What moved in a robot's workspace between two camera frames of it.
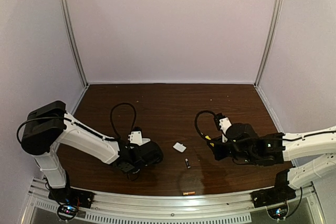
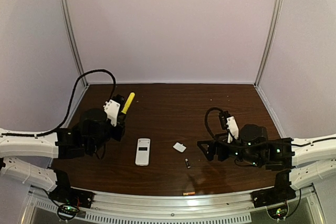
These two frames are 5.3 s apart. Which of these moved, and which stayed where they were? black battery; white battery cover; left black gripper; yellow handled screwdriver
Moved: left black gripper; yellow handled screwdriver
Stayed: white battery cover; black battery
